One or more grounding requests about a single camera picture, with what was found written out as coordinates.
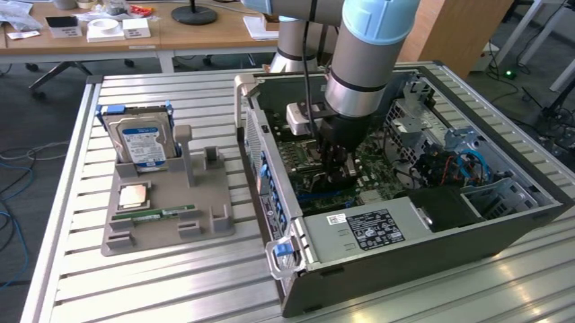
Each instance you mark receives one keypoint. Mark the hard disk with blue carrier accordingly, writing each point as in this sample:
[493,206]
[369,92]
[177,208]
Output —
[134,141]

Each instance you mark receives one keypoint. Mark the white tape roll on box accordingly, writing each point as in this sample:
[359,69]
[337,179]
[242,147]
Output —
[105,30]

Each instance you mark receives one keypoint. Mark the blue case latch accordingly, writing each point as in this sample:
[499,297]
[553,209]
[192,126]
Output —
[283,250]

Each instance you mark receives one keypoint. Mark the black lamp base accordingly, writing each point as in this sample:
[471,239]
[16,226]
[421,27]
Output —
[192,16]

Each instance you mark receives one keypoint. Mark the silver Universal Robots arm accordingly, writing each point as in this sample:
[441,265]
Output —
[363,67]

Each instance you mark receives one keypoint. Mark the copper-topped CPU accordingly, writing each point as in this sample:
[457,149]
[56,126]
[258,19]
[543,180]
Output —
[132,196]

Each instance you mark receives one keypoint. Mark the green RAM stick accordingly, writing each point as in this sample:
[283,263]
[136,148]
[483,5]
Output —
[148,214]

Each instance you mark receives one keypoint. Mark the grey cup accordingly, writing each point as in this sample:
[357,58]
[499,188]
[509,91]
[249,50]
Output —
[64,4]

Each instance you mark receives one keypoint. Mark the grey parts rack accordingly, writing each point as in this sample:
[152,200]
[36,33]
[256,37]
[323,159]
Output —
[170,188]

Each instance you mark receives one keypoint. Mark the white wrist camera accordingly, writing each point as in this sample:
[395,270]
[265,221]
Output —
[299,117]

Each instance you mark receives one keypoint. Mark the green motherboard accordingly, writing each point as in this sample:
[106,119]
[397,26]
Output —
[375,170]

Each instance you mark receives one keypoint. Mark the silver disk bay cage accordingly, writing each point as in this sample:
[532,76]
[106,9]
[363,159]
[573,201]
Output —
[417,134]

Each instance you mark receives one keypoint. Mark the black chair base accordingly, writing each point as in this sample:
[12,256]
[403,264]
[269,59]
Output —
[53,74]

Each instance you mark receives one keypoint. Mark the white paper stack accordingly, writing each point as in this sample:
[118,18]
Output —
[260,30]

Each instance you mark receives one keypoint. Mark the white table frame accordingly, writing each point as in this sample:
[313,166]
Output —
[545,37]

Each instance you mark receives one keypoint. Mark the plain white box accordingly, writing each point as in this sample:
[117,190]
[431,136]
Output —
[134,28]

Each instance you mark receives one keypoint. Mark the clear plastic bag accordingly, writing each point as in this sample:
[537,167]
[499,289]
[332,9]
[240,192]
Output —
[17,17]

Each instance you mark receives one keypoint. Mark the beige tape roll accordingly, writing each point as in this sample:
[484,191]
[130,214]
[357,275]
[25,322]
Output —
[85,4]

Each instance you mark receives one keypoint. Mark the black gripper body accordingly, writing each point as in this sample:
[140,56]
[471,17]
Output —
[343,133]

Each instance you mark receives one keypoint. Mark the wooden cabinet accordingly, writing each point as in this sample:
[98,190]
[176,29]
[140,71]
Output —
[457,33]

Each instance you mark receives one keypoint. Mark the white box with black top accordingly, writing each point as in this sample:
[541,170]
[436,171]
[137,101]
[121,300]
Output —
[62,28]

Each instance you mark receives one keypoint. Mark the black graphics card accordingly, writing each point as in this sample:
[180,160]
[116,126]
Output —
[320,185]

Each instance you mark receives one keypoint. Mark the red and white card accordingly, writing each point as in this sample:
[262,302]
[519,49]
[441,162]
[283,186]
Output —
[22,34]

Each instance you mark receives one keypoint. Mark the open dark PC case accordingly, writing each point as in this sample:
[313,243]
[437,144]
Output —
[404,276]

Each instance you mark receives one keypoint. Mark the red small parts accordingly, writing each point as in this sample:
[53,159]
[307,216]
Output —
[140,11]

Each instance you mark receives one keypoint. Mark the wooden desk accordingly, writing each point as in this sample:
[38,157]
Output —
[57,45]

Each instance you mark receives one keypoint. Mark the CPU socket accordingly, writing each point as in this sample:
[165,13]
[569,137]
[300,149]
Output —
[311,151]

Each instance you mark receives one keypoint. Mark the blue expansion slot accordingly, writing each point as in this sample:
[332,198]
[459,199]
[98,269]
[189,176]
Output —
[307,196]

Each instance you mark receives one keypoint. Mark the small silver disk bay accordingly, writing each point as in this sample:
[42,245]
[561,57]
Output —
[503,196]

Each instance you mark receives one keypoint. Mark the grey power supply unit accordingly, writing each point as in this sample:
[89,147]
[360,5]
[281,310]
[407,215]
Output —
[332,242]

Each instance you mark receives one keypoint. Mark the black device with green light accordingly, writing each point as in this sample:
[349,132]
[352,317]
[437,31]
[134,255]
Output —
[508,72]

